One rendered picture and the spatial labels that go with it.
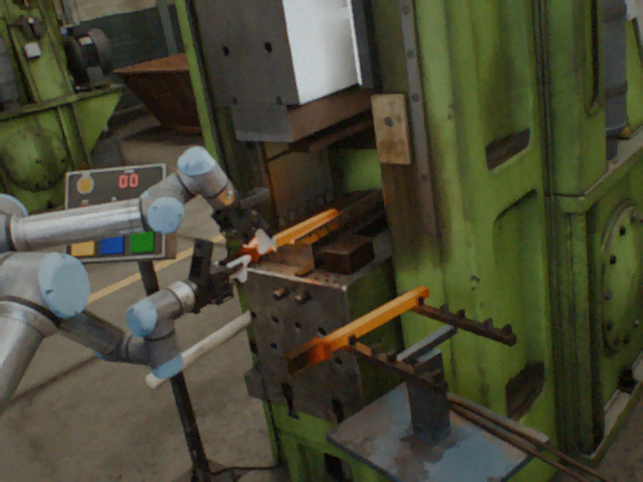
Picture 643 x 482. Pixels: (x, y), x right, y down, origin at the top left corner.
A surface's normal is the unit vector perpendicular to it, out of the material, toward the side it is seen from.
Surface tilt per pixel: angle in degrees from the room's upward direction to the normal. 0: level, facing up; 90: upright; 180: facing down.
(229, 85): 90
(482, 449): 0
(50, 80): 79
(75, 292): 86
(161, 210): 90
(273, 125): 90
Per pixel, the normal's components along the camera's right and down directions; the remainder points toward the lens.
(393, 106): -0.62, 0.37
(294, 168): 0.77, 0.11
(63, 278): 0.92, -0.09
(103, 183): -0.29, -0.13
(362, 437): -0.16, -0.92
